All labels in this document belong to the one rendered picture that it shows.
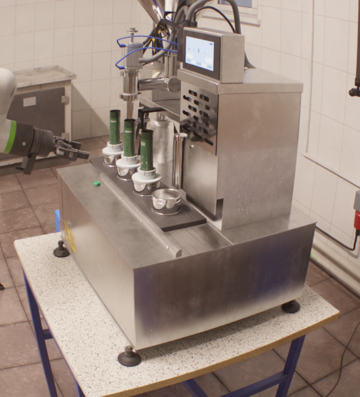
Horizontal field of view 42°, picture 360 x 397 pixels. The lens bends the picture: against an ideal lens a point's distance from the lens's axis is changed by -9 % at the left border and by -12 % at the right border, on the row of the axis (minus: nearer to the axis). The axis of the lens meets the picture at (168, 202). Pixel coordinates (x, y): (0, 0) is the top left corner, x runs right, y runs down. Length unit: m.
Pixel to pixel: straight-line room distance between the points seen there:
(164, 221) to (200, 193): 0.10
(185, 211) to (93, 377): 0.46
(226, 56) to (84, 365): 0.75
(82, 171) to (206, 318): 0.57
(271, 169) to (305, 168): 1.88
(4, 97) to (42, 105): 2.93
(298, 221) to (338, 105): 1.59
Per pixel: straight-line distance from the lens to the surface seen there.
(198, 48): 1.09
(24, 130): 1.34
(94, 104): 5.08
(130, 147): 1.35
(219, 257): 1.10
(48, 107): 4.22
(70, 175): 1.45
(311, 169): 3.00
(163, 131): 1.49
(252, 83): 1.07
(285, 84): 1.13
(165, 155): 1.52
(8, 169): 4.35
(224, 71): 1.03
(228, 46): 1.02
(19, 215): 3.61
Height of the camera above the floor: 1.56
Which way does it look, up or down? 25 degrees down
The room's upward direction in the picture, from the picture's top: 2 degrees clockwise
